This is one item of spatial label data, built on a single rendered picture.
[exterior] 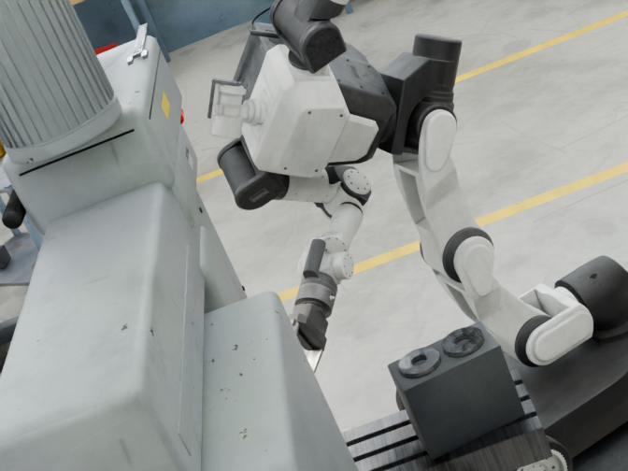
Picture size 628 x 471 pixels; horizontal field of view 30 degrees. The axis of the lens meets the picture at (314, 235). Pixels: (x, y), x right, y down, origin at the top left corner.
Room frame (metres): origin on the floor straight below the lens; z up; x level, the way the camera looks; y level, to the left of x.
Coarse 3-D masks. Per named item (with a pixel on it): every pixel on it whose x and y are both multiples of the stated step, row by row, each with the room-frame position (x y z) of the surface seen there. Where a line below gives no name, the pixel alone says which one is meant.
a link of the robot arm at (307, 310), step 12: (300, 288) 2.39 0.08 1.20; (312, 288) 2.37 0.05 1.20; (324, 288) 2.37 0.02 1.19; (300, 300) 2.36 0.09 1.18; (312, 300) 2.35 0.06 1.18; (324, 300) 2.34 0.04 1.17; (300, 312) 2.32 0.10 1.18; (312, 312) 2.32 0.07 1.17; (324, 312) 2.34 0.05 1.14; (300, 324) 2.28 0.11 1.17; (312, 324) 2.29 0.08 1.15; (324, 324) 2.33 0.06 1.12; (300, 336) 2.31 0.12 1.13; (312, 336) 2.29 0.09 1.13; (324, 336) 2.31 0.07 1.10; (312, 348) 2.32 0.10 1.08
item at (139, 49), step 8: (144, 24) 2.38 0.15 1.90; (144, 32) 2.32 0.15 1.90; (136, 40) 2.27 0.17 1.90; (144, 40) 2.25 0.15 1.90; (136, 48) 2.22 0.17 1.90; (144, 48) 2.21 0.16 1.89; (128, 56) 2.18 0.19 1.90; (136, 56) 2.17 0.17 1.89; (144, 56) 2.14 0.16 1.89; (128, 64) 2.15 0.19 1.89
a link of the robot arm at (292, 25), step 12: (288, 0) 2.48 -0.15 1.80; (300, 0) 2.45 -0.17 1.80; (312, 0) 2.41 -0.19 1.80; (324, 0) 2.40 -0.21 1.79; (276, 12) 2.49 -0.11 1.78; (288, 12) 2.46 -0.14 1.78; (300, 12) 2.43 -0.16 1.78; (312, 12) 2.41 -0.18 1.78; (324, 12) 2.40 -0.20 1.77; (336, 12) 2.41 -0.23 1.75; (276, 24) 2.50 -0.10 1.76; (288, 24) 2.45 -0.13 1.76; (300, 24) 2.42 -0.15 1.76; (288, 36) 2.45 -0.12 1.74; (300, 36) 2.40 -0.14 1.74
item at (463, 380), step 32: (416, 352) 2.09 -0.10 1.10; (448, 352) 2.05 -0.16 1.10; (480, 352) 2.02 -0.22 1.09; (416, 384) 2.00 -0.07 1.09; (448, 384) 2.01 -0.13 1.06; (480, 384) 2.01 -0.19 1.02; (512, 384) 2.02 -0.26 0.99; (416, 416) 2.00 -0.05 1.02; (448, 416) 2.00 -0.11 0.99; (480, 416) 2.01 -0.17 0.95; (512, 416) 2.01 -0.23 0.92; (448, 448) 2.00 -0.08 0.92
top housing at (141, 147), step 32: (160, 64) 2.23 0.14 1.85; (128, 96) 1.95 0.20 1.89; (160, 96) 2.08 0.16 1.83; (128, 128) 1.87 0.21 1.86; (160, 128) 1.94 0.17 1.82; (64, 160) 1.88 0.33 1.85; (96, 160) 1.88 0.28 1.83; (128, 160) 1.87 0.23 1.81; (160, 160) 1.87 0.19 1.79; (32, 192) 1.89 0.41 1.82; (64, 192) 1.88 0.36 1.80; (96, 192) 1.88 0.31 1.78
